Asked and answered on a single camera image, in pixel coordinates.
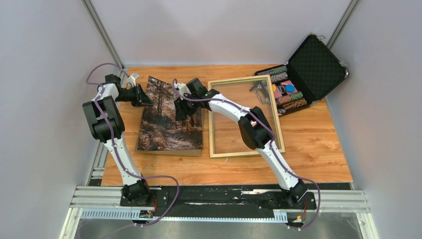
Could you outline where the blue yellow chip row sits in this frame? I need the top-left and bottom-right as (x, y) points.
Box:
(270, 72), (288, 83)

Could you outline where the clear dealer button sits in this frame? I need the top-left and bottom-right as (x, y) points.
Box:
(277, 85), (287, 96)

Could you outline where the blue dealer button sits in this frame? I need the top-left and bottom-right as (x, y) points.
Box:
(285, 84), (296, 94)

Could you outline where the black mounting base rail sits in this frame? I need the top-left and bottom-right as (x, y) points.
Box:
(69, 182), (370, 222)

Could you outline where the wooden picture frame green trim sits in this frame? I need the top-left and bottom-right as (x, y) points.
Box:
(208, 75), (287, 159)

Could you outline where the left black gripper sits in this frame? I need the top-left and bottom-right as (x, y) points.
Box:
(115, 84), (156, 108)

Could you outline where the orange black chip row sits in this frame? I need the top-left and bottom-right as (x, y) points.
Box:
(282, 98), (307, 111)

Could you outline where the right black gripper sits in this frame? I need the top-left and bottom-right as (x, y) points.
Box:
(175, 94), (200, 121)

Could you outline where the black poker chip case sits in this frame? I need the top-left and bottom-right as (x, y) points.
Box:
(260, 33), (349, 116)

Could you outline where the forest photo print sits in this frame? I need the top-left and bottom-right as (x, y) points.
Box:
(136, 76), (204, 156)

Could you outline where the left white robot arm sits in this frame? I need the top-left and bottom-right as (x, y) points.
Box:
(83, 73), (152, 206)

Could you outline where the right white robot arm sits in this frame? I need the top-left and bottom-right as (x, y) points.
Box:
(171, 78), (308, 208)

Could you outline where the brown cardboard backing board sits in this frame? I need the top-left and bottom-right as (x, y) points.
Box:
(136, 107), (204, 156)

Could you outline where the red poker chip row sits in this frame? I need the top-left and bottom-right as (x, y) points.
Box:
(276, 95), (292, 105)

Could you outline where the green poker chip row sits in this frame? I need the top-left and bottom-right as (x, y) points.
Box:
(290, 92), (304, 101)

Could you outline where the top blue green chip row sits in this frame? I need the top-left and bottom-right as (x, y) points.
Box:
(255, 65), (287, 76)

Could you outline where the clear acrylic sheet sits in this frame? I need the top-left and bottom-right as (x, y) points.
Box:
(211, 79), (282, 154)

